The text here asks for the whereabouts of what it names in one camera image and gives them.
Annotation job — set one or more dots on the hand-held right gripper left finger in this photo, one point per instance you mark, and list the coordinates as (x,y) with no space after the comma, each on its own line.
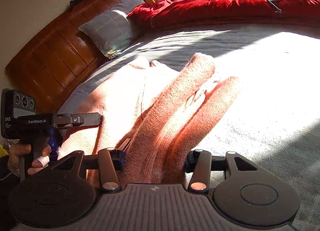
(121,159)

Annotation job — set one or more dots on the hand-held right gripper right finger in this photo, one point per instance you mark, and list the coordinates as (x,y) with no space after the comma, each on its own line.
(190,161)

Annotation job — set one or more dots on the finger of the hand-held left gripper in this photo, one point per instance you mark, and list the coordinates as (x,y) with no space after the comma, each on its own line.
(53,141)
(85,118)

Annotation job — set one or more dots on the pink knit sweater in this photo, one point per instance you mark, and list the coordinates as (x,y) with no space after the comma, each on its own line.
(155,111)

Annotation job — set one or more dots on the person's left hand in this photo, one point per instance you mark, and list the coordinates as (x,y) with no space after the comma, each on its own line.
(41,161)

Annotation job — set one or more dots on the wooden headboard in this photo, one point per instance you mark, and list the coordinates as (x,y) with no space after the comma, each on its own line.
(55,61)

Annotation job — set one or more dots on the grey plaid pillow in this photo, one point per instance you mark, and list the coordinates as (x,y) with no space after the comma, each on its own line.
(110,28)

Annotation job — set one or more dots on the bed with grey-green sheet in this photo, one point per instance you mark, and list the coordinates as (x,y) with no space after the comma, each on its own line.
(262,96)

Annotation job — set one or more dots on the small dark cloth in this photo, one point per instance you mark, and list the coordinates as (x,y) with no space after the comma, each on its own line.
(78,1)

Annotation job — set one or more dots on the red quilt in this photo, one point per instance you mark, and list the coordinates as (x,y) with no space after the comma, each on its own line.
(225,6)

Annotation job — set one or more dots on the small grey metal object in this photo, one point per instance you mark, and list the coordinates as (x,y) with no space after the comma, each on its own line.
(274,6)

